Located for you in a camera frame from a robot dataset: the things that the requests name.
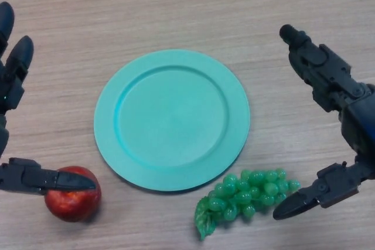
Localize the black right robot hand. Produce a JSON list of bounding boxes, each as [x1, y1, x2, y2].
[[272, 24, 375, 221]]

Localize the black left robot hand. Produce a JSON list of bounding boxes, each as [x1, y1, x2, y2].
[[0, 1, 97, 195]]

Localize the green plastic grape bunch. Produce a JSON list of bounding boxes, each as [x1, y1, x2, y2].
[[195, 167, 302, 232]]

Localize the teal round plate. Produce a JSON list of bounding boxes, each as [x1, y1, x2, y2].
[[93, 49, 251, 194]]

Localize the red apple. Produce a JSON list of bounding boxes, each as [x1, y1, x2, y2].
[[44, 166, 102, 222]]

